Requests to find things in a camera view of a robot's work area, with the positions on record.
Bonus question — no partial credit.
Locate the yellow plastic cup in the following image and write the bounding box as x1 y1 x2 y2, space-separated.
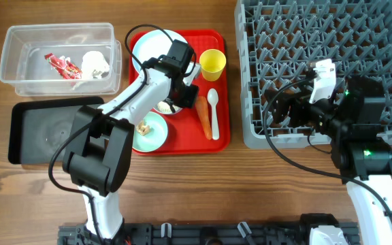
199 49 227 82

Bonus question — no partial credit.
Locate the light blue bowl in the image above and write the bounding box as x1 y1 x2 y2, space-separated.
154 101 182 115

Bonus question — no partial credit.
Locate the brown food scrap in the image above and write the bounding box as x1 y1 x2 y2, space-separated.
136 120 150 136

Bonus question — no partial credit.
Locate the green bowl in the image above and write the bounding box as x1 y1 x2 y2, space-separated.
133 112 168 152

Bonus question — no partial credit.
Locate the white tissue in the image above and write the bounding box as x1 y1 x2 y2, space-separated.
81 51 110 80

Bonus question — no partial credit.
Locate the red snack wrapper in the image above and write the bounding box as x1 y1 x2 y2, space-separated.
44 53 82 80

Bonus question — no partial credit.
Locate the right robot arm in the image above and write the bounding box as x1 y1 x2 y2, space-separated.
263 76 392 244

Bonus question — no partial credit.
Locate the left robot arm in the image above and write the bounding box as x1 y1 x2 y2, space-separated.
58 39 200 244

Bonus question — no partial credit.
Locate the grey dishwasher rack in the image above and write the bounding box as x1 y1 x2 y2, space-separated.
234 0 392 149

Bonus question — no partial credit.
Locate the clear plastic waste bin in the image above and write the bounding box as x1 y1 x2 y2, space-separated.
0 22 123 97

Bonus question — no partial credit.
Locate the black waste tray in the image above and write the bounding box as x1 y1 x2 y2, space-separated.
7 97 103 165

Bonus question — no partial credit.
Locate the light blue plate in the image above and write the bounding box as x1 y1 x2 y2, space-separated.
132 29 188 77

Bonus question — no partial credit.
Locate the orange carrot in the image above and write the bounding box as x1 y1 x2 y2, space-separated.
195 96 212 140

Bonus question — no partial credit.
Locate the white plastic spoon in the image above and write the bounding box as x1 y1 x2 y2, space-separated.
208 88 220 140

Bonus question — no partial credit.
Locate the red serving tray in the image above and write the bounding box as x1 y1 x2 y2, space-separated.
128 29 231 157

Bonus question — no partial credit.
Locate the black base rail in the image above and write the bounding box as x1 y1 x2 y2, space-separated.
57 213 360 245

